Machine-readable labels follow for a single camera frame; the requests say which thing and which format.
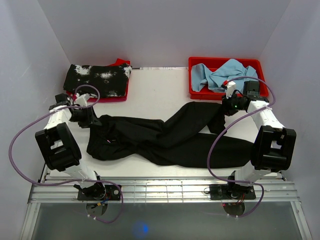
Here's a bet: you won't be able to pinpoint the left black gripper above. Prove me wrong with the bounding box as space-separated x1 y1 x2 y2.
69 104 103 129

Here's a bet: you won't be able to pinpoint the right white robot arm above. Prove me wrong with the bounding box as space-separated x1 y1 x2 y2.
210 80 297 200

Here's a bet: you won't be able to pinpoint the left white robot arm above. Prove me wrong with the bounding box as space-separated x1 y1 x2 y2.
35 93 107 200

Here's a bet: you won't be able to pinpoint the magenta folded trousers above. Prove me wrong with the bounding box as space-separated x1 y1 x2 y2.
66 82 129 103

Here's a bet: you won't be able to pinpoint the light blue trousers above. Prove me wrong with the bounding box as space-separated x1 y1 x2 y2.
191 59 258 93

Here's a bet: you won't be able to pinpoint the black white patterned folded trousers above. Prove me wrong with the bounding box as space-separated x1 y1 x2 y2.
63 62 132 98

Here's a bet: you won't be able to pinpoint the red plastic bin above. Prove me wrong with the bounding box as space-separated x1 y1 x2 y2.
187 56 270 102

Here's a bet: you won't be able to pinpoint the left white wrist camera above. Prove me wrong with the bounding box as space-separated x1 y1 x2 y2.
73 93 90 107

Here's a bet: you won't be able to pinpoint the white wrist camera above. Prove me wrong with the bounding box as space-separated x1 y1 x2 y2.
221 80 236 99
73 93 90 107

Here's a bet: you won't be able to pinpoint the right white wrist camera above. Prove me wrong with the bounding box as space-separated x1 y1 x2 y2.
221 80 236 99

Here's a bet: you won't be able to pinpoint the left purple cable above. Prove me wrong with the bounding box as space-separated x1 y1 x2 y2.
8 84 125 224

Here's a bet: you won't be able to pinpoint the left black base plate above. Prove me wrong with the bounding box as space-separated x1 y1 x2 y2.
76 184 121 202

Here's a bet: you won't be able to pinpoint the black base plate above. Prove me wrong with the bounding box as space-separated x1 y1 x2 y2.
209 183 256 200
76 184 121 202

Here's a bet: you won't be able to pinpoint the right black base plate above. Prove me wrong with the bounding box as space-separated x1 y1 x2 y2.
209 183 256 200

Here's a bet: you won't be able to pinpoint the aluminium frame rail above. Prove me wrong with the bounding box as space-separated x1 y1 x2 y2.
19 94 313 240

